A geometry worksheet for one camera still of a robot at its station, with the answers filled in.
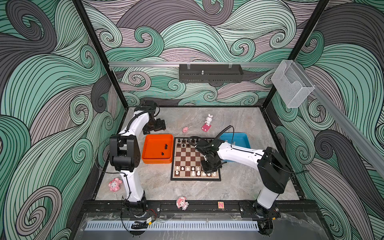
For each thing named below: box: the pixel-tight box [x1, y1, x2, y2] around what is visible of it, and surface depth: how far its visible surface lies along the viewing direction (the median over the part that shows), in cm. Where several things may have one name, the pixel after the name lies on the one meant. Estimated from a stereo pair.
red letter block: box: [217, 201, 225, 209], surface depth 75 cm
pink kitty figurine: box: [108, 178, 123, 192], surface depth 79 cm
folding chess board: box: [170, 137, 222, 182], surface depth 87 cm
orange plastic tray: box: [142, 134, 174, 164], surface depth 96 cm
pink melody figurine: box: [176, 196, 189, 211], surface depth 74 cm
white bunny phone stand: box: [201, 113, 213, 132], surface depth 106 cm
